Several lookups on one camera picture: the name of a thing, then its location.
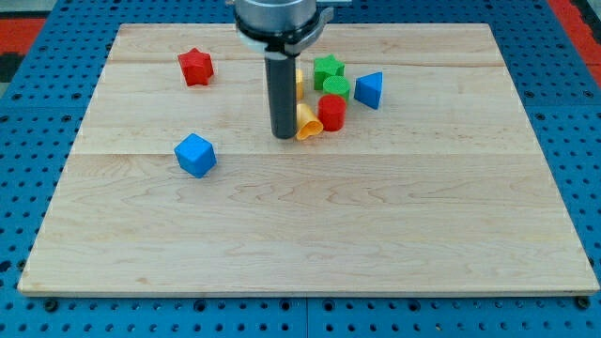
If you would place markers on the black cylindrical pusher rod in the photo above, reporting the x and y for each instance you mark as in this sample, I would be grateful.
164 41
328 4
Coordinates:
281 84

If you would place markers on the red cylinder block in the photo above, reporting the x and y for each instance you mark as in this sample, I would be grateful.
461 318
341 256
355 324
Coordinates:
332 112

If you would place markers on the blue cube block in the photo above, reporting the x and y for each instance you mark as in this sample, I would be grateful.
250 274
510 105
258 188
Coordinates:
195 155

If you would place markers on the yellow block behind rod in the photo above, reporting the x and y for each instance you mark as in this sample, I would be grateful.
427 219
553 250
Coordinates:
299 84

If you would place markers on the green star block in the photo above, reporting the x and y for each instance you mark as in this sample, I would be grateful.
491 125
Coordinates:
325 67

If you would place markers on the green cylinder block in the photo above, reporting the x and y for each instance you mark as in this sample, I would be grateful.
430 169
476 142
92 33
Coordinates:
337 85

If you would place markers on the yellow heart block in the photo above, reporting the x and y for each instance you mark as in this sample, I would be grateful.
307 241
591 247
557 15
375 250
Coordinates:
308 123

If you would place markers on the red star block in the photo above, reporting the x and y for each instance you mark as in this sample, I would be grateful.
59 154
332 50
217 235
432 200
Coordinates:
196 67

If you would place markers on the blue triangular prism block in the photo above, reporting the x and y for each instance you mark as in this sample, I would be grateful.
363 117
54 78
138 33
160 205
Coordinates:
368 89

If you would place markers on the light wooden board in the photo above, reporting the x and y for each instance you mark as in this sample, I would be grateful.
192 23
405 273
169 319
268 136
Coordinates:
443 191

